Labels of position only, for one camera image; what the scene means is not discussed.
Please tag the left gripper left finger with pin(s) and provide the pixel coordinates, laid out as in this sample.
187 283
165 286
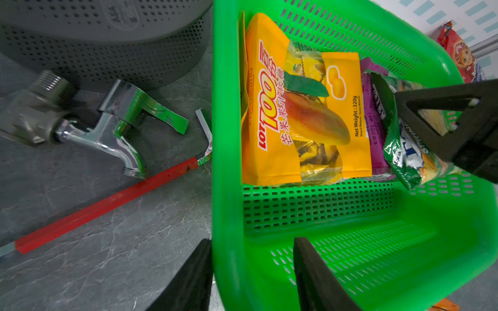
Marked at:
190 289

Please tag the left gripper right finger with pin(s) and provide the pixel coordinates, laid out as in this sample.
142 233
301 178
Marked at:
318 289

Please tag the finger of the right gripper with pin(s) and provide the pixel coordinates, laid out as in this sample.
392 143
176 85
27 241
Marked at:
471 141

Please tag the green Fox's candy bag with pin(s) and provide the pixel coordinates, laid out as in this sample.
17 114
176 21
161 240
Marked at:
408 156

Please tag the green plastic basket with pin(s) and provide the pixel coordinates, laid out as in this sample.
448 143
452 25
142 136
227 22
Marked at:
390 248

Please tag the purple Lot 100 candy bag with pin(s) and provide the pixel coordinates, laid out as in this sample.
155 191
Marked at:
381 170

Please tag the yellow Lot 100 candy bag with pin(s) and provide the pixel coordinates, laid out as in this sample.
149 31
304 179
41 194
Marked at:
304 120

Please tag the red candy bag far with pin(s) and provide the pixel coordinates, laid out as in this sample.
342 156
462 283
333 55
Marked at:
460 54

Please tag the chrome water tap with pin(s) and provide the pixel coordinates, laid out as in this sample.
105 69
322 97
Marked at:
45 112

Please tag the red handled tool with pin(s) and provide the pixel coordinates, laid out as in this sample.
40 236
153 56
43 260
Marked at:
61 227

